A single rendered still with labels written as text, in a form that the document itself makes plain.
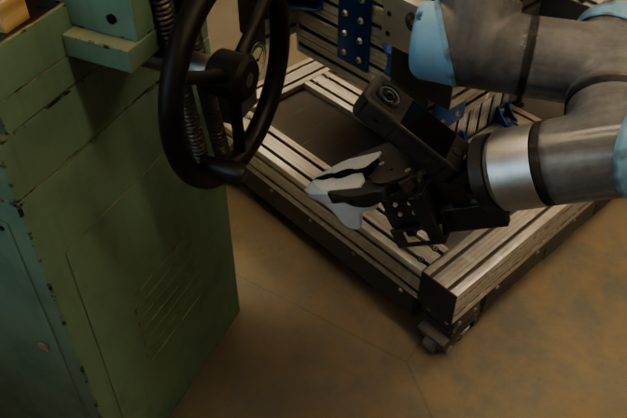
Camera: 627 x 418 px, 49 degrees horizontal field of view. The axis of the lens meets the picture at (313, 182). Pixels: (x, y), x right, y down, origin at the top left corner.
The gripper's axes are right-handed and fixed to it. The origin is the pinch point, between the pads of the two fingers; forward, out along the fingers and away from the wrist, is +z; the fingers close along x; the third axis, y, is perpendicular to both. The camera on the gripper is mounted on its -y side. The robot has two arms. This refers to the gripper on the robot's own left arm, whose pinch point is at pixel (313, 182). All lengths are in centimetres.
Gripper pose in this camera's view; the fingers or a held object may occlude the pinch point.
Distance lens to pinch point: 73.6
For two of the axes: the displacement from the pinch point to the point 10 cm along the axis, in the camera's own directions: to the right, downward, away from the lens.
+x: 4.1, -6.0, 6.8
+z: -7.9, 1.4, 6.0
